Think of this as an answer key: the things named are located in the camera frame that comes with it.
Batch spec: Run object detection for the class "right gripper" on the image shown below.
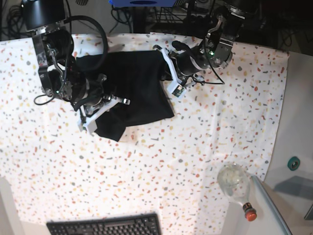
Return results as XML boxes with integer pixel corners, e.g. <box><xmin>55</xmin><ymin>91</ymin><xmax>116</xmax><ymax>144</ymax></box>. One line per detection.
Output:
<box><xmin>73</xmin><ymin>73</ymin><xmax>115</xmax><ymax>112</ymax></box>

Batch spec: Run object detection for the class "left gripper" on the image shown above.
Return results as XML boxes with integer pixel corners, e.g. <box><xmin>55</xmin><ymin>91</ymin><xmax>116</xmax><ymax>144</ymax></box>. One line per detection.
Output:
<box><xmin>170</xmin><ymin>41</ymin><xmax>208</xmax><ymax>78</ymax></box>

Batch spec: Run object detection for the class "black t-shirt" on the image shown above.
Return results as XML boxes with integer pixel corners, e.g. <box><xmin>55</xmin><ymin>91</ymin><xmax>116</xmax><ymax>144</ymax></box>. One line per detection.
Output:
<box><xmin>75</xmin><ymin>50</ymin><xmax>176</xmax><ymax>142</ymax></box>

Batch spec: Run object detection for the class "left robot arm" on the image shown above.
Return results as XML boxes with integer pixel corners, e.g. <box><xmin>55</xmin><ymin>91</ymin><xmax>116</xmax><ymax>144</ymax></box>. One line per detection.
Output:
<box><xmin>170</xmin><ymin>0</ymin><xmax>259</xmax><ymax>84</ymax></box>

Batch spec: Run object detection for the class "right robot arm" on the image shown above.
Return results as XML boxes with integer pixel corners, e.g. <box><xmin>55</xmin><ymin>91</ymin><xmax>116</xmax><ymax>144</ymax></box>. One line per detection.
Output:
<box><xmin>21</xmin><ymin>0</ymin><xmax>113</xmax><ymax>116</ymax></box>

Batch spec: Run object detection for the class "blue box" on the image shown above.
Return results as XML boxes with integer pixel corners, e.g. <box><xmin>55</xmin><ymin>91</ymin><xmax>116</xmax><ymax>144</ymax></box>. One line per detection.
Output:
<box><xmin>109</xmin><ymin>0</ymin><xmax>176</xmax><ymax>7</ymax></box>

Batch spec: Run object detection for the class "terrazzo patterned tablecloth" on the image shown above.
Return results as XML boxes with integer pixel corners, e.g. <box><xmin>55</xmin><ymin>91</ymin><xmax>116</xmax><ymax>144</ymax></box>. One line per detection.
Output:
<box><xmin>0</xmin><ymin>39</ymin><xmax>289</xmax><ymax>235</ymax></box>

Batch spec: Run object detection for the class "black keyboard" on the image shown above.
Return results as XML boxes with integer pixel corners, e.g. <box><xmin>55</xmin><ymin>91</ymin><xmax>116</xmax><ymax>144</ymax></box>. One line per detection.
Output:
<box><xmin>46</xmin><ymin>213</ymin><xmax>162</xmax><ymax>235</ymax></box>

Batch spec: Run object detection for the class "clear glass bottle orange cap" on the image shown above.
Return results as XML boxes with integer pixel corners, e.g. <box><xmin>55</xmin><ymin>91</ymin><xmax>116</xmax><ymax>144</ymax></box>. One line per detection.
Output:
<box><xmin>217</xmin><ymin>163</ymin><xmax>257</xmax><ymax>222</ymax></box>

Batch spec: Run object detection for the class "green tape roll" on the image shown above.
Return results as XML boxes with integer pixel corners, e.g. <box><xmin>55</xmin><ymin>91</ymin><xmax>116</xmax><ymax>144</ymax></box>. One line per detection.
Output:
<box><xmin>287</xmin><ymin>156</ymin><xmax>300</xmax><ymax>171</ymax></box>

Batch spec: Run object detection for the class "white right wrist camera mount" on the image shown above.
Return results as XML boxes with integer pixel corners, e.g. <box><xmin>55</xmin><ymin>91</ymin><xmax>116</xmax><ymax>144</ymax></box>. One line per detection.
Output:
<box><xmin>78</xmin><ymin>95</ymin><xmax>131</xmax><ymax>134</ymax></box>

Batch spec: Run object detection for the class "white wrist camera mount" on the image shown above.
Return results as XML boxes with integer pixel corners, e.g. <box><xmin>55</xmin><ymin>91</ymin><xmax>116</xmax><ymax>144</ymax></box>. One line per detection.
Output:
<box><xmin>153</xmin><ymin>45</ymin><xmax>204</xmax><ymax>98</ymax></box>
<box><xmin>78</xmin><ymin>95</ymin><xmax>131</xmax><ymax>134</ymax></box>

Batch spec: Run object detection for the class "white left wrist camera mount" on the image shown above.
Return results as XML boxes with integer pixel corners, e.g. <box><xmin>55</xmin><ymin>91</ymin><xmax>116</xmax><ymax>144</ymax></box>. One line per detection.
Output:
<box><xmin>153</xmin><ymin>45</ymin><xmax>204</xmax><ymax>98</ymax></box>

